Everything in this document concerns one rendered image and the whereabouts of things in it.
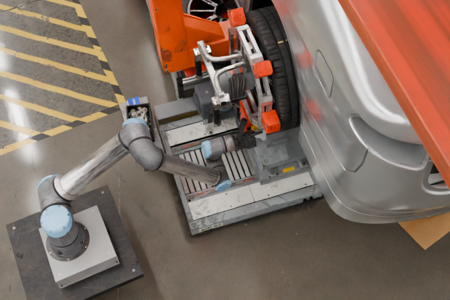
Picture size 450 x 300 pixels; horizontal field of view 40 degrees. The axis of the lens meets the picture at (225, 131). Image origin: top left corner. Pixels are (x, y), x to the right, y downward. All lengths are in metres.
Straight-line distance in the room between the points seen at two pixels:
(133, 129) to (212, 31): 0.97
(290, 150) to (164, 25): 1.07
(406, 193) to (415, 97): 2.05
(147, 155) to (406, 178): 1.18
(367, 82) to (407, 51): 1.72
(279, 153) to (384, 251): 0.84
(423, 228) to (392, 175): 1.46
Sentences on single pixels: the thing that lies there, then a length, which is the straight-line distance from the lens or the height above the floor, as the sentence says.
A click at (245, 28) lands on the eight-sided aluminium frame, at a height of 1.12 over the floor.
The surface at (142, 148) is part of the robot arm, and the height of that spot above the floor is 0.98.
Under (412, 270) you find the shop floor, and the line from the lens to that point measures 3.81.
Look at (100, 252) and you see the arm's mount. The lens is 3.39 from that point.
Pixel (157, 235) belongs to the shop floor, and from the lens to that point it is 3.82.
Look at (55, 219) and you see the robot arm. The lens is 3.22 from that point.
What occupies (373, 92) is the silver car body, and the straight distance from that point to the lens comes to 2.31.
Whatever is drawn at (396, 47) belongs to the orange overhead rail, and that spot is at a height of 3.00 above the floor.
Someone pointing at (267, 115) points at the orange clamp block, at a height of 0.88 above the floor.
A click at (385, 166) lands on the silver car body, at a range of 2.45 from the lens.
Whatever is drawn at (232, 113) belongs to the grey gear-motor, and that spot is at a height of 0.09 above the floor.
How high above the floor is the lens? 3.43
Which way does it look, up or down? 56 degrees down
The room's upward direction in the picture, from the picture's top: 3 degrees counter-clockwise
